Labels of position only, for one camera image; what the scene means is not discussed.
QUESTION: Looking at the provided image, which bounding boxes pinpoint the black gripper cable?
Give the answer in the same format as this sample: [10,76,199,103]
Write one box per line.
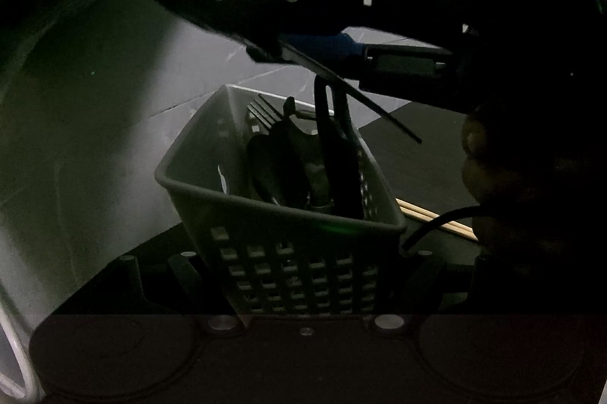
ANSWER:
[402,205,482,255]

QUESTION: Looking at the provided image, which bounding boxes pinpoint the white hose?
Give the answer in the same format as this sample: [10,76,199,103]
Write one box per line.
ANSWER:
[0,304,39,402]

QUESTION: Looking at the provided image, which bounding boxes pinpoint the person's right hand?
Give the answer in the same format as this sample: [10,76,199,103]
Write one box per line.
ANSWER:
[460,103,527,244]

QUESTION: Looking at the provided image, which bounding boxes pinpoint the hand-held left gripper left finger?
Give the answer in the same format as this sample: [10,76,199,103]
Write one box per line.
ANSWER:
[47,251,247,335]

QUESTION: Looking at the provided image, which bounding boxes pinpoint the metal peeler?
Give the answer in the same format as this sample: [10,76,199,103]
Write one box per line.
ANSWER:
[282,96,335,212]

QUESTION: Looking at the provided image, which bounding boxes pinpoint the white perforated utensil holder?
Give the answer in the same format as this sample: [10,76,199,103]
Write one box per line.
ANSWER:
[154,84,409,319]

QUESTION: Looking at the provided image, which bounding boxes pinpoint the metal fork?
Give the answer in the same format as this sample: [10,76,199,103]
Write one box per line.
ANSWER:
[245,94,290,134]

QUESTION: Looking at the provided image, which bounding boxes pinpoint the black small ladle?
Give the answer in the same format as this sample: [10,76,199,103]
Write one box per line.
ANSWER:
[247,134,309,206]

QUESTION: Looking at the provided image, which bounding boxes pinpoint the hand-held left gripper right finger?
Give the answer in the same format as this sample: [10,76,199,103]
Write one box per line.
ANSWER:
[367,253,570,335]

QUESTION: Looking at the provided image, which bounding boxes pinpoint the green-handled scissors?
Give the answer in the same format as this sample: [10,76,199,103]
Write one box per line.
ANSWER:
[313,74,368,220]

